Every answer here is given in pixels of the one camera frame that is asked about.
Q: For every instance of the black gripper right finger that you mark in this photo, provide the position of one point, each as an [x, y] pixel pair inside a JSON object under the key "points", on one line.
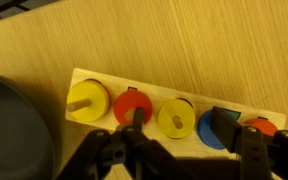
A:
{"points": [[227, 130]]}

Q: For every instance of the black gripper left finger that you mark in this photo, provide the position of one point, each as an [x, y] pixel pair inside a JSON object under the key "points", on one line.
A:
{"points": [[138, 117]]}

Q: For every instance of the wooden peg board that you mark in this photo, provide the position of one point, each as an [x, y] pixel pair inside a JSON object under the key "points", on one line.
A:
{"points": [[178, 120]]}

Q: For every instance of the black bowl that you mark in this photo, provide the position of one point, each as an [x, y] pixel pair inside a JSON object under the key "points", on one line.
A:
{"points": [[28, 147]]}

